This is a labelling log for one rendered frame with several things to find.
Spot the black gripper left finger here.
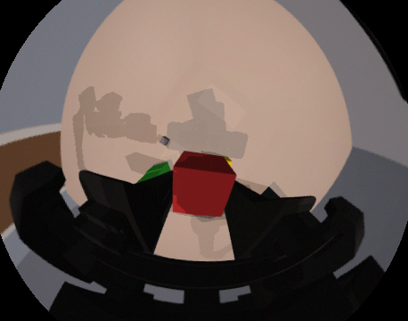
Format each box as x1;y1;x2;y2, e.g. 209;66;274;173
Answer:
79;170;173;254

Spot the green block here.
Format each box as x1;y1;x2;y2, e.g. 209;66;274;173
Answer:
137;169;165;183
147;161;171;174

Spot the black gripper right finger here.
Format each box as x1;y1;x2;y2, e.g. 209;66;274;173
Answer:
224;181;317;259

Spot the red block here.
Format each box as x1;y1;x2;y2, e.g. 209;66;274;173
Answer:
172;151;237;217

